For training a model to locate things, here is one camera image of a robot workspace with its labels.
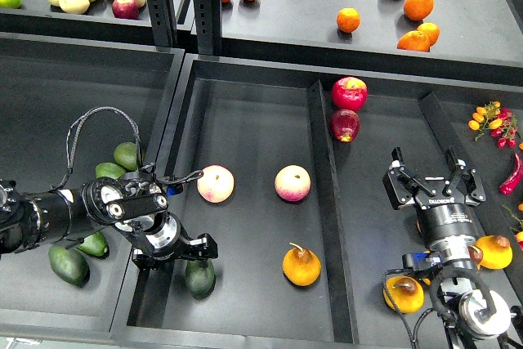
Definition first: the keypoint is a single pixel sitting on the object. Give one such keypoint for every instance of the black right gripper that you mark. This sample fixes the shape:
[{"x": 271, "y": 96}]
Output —
[{"x": 444, "y": 206}]

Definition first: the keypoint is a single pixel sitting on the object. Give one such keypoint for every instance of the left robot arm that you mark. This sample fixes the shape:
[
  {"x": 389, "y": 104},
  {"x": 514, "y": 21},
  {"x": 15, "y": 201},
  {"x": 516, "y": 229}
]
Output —
[{"x": 135, "y": 205}]

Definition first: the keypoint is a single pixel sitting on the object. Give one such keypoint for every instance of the orange yellow pear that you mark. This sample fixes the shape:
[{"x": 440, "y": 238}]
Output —
[{"x": 301, "y": 266}]

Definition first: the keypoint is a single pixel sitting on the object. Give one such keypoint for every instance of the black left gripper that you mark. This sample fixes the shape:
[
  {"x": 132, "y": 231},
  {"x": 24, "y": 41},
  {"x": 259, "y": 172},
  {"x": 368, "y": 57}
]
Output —
[{"x": 160, "y": 238}]

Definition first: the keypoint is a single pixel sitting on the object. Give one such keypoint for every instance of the black tray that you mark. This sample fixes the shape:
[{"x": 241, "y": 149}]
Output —
[
  {"x": 46, "y": 84},
  {"x": 256, "y": 118}
]

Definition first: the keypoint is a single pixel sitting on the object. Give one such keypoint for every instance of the red chili pepper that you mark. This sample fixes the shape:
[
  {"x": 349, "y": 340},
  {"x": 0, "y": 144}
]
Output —
[{"x": 514, "y": 179}]

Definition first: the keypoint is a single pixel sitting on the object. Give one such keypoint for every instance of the black left tray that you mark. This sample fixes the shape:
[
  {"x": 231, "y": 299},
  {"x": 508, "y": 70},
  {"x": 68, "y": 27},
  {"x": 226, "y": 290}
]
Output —
[{"x": 46, "y": 84}]

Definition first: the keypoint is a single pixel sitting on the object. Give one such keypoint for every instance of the orange on shelf middle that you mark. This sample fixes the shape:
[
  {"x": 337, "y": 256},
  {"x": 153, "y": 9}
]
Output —
[{"x": 348, "y": 20}]

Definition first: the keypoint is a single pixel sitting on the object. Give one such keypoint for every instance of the cherry tomato bunch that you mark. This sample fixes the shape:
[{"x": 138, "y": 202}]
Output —
[{"x": 499, "y": 122}]

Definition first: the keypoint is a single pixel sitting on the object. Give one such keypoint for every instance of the dark red shelf apple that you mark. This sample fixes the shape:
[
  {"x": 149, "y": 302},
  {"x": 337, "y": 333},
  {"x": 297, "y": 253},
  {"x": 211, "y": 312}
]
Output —
[{"x": 125, "y": 9}]

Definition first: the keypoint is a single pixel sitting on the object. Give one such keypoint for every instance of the pink apple right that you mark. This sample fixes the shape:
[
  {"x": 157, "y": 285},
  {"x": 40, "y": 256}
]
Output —
[{"x": 292, "y": 183}]

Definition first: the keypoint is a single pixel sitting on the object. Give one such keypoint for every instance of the yellow pear right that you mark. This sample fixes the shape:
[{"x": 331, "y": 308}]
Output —
[{"x": 496, "y": 251}]

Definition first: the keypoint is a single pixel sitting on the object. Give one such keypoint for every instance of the small orange right shelf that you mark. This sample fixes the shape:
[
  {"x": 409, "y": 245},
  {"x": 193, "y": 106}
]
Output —
[{"x": 431, "y": 30}]

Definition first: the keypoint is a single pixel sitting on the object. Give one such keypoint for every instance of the dark green avocado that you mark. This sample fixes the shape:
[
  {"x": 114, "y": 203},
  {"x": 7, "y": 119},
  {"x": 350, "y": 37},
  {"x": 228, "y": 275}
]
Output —
[{"x": 199, "y": 278}]

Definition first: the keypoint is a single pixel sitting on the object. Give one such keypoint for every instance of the yellow pear bottom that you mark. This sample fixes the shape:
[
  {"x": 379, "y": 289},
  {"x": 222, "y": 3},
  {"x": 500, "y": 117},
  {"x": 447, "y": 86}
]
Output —
[{"x": 405, "y": 293}]

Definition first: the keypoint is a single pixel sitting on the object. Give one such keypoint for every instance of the pink apple left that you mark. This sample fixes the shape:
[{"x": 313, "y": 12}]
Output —
[{"x": 217, "y": 184}]

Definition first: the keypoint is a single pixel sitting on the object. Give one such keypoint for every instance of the large orange on shelf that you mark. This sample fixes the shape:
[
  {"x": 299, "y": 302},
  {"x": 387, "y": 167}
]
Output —
[{"x": 418, "y": 9}]

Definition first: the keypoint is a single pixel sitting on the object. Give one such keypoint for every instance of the black shelf post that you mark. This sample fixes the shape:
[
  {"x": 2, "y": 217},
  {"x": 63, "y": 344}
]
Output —
[{"x": 207, "y": 15}]

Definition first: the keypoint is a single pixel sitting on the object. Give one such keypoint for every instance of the green avocado top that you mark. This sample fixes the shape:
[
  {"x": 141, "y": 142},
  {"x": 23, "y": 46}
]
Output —
[{"x": 125, "y": 155}]

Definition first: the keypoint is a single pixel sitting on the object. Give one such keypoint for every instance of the pink apple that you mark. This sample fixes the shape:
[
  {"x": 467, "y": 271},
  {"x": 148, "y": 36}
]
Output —
[
  {"x": 292, "y": 183},
  {"x": 217, "y": 184}
]

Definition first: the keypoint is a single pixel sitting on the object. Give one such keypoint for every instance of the black middle tray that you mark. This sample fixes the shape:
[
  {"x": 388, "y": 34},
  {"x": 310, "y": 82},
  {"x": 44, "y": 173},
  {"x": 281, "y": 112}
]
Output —
[{"x": 256, "y": 118}]

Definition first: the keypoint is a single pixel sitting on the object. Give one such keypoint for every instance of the bright red apple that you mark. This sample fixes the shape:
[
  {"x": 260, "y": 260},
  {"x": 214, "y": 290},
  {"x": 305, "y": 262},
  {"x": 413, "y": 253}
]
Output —
[{"x": 349, "y": 93}]

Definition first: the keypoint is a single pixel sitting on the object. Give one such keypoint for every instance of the orange front right shelf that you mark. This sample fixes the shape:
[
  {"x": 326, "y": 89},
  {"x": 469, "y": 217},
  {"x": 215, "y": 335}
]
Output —
[{"x": 414, "y": 40}]

